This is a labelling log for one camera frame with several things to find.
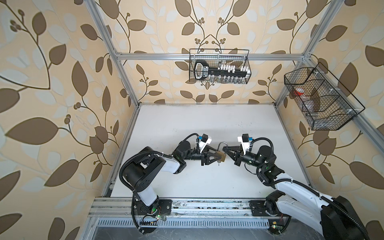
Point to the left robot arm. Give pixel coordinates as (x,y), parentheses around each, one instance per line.
(138,172)

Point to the red capped jar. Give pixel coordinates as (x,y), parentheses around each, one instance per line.
(297,92)

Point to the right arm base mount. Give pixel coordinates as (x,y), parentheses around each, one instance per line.
(264,208)

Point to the black socket set holder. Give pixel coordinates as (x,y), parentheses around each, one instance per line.
(203,70)

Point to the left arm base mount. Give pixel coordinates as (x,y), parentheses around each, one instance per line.
(153,210)

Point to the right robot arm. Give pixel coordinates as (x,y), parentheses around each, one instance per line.
(333,218)

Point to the right wire basket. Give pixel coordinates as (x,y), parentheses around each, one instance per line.
(328,104)

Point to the large brass padlock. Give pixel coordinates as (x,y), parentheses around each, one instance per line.
(221,152)

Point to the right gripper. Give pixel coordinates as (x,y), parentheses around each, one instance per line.
(234,156)

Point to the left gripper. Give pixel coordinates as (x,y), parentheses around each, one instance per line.
(204,158)

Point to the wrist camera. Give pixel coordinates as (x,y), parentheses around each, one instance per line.
(245,141)
(203,141)

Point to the wire basket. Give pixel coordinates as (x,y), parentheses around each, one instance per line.
(328,104)
(214,57)

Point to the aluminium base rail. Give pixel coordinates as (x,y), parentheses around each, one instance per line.
(183,208)

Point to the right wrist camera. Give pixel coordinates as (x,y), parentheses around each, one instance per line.
(245,141)

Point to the back wire basket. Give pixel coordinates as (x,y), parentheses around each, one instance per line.
(214,57)

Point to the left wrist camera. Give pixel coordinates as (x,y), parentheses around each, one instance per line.
(203,141)

